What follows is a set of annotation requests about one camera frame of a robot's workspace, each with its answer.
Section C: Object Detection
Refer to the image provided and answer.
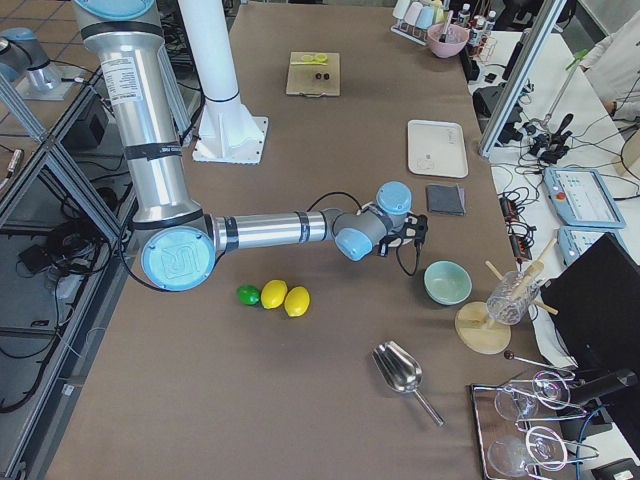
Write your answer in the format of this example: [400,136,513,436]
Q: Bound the light green bowl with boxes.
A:
[423,260,472,306]

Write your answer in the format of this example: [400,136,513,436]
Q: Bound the wooden cutting board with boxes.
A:
[286,51,341,98]

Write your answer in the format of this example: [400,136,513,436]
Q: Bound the clear textured glass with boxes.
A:
[486,271,539,326]

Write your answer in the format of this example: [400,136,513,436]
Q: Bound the lemon half slice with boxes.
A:
[309,52,329,64]

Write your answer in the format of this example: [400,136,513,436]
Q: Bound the wooden cup stand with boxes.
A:
[455,238,558,354]

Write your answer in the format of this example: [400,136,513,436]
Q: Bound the blue teach pendant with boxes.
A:
[543,167,626,229]
[557,226,606,266]

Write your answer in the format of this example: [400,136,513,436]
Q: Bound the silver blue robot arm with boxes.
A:
[73,1,412,292]

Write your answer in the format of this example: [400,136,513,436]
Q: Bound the wine glass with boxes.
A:
[494,371,570,421]
[487,426,568,479]

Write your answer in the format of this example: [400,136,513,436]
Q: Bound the grey folded cloth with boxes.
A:
[426,184,466,216]

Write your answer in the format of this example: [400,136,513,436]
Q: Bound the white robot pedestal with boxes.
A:
[179,0,268,165]

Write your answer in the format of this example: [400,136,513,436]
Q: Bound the wire bottle rack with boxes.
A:
[456,4,497,58]

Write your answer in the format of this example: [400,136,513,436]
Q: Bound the aluminium frame post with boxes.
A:
[479,0,566,160]

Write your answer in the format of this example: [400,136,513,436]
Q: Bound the green lime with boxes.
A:
[236,284,261,306]

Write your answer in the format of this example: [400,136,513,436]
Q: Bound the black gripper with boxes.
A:
[377,238,394,256]

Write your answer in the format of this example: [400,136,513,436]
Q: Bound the metal glass rack tray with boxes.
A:
[469,370,599,479]

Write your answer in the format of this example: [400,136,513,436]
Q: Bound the yellow lemon near lime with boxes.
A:
[260,279,288,309]

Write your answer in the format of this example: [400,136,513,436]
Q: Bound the person in white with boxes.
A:
[580,12,639,123]

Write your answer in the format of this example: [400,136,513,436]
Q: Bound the green tipped grabber stick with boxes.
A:
[530,49,588,133]

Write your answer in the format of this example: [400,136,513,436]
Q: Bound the cream rabbit tray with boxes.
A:
[407,119,468,178]

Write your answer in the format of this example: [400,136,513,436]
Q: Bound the lemon wedge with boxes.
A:
[291,54,314,65]

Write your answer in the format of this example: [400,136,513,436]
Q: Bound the black tool in bowl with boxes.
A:
[439,10,454,43]

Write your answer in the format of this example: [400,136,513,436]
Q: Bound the upper wine glass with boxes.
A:
[494,371,570,421]

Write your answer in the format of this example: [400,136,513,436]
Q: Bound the metal scoop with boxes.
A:
[372,340,445,427]

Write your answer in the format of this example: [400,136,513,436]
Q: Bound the yellow lemon right one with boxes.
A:
[284,286,311,318]

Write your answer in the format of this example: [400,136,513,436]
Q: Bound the black laptop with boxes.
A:
[541,233,639,376]

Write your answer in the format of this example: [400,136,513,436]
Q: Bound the lower wine glass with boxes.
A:
[487,426,568,479]

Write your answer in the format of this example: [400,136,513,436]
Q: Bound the pastel cup rack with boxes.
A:
[390,0,445,45]

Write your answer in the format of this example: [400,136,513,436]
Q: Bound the pink bowl with ice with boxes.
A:
[426,24,470,58]

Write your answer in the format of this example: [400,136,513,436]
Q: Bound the cream round plate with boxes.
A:
[374,216,414,249]

